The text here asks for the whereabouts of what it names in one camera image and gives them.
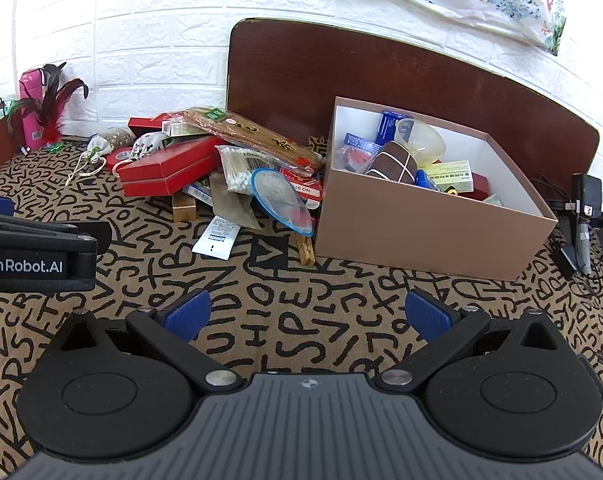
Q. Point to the black power adapter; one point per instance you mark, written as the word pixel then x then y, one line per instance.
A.
pixel 587 192

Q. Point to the blue white packet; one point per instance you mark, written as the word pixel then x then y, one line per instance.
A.
pixel 199 192

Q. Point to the blue box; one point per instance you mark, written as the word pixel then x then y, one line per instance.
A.
pixel 389 127

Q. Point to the bag of cotton swabs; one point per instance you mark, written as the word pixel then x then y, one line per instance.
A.
pixel 241 170

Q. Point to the long brown incense packet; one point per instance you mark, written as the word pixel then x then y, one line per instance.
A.
pixel 261 137

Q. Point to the white sachet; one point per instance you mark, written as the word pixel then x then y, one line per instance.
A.
pixel 214 237

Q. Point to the red black feather toy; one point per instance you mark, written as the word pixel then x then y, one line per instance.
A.
pixel 51 110

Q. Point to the large red gift box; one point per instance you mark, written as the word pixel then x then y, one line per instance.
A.
pixel 166 167

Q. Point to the small gold box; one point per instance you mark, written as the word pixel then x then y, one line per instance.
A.
pixel 184 210

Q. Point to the letter printed blanket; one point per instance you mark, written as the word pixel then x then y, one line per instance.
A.
pixel 281 285

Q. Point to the dark wooden headboard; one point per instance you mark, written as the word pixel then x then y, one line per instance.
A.
pixel 291 70

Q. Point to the clear bag of seeds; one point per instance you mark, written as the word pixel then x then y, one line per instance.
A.
pixel 117 136

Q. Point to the wooden clothespins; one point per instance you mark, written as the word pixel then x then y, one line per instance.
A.
pixel 306 252

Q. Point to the small red box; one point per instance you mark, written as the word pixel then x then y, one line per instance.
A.
pixel 144 124

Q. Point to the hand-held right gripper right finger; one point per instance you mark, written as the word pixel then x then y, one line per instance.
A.
pixel 426 312

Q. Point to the brown checked pouch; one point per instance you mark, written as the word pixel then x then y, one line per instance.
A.
pixel 391 162

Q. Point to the pink bottle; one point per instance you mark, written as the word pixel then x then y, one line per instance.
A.
pixel 31 90

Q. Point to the yellow green box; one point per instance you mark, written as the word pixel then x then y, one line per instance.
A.
pixel 451 175

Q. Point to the brown paper bag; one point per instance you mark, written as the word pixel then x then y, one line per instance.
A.
pixel 234 207

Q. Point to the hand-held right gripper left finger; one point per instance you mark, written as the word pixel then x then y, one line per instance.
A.
pixel 189 312

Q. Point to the blue flat packet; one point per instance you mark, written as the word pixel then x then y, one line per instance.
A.
pixel 359 141

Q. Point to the brown cardboard box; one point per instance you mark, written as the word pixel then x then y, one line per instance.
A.
pixel 406 220

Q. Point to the gold green packet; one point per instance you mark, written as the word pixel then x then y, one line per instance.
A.
pixel 179 129

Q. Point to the clear plastic cup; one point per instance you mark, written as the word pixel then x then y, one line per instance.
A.
pixel 424 141

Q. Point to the blue rimmed round lid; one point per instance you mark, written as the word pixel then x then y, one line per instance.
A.
pixel 281 195

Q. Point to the red tape roll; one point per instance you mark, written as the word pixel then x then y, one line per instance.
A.
pixel 116 159

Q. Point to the red item in plastic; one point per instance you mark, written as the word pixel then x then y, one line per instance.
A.
pixel 354 160

